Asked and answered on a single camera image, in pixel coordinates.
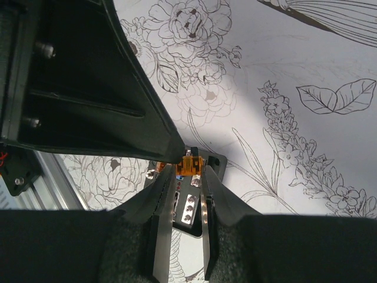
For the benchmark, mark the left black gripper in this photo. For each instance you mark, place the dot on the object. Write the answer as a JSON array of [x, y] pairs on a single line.
[[20, 168]]

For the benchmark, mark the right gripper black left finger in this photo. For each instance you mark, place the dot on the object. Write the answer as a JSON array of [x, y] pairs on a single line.
[[146, 240]]

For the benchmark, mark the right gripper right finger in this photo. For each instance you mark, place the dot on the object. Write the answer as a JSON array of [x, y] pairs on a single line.
[[224, 244]]

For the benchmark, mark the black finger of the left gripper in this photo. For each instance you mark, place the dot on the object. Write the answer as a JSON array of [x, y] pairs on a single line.
[[71, 84]]

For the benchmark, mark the black fuse box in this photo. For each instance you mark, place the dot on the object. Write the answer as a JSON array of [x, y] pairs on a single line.
[[182, 210]]

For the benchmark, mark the orange blade fuse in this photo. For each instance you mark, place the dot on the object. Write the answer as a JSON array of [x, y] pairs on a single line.
[[190, 166]]

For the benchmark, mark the floral patterned mat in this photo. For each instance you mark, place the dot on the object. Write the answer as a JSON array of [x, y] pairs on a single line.
[[286, 90]]

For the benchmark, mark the aluminium rail frame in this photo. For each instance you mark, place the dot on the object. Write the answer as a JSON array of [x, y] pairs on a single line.
[[54, 189]]

